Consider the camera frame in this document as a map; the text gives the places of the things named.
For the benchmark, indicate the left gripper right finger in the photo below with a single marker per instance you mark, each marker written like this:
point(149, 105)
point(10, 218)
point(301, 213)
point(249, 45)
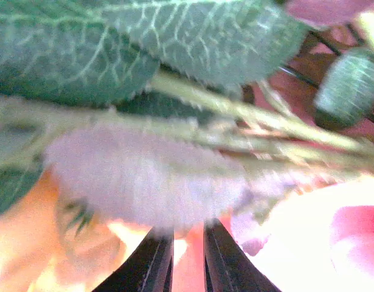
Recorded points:
point(226, 267)

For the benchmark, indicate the pink wrapping paper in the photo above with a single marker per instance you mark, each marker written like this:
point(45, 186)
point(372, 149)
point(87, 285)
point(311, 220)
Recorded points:
point(319, 241)

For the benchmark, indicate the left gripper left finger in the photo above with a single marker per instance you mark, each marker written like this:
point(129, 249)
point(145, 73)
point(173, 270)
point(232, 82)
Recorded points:
point(148, 269)

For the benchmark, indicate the artificial flower bunch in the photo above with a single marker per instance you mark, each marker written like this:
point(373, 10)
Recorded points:
point(125, 120)

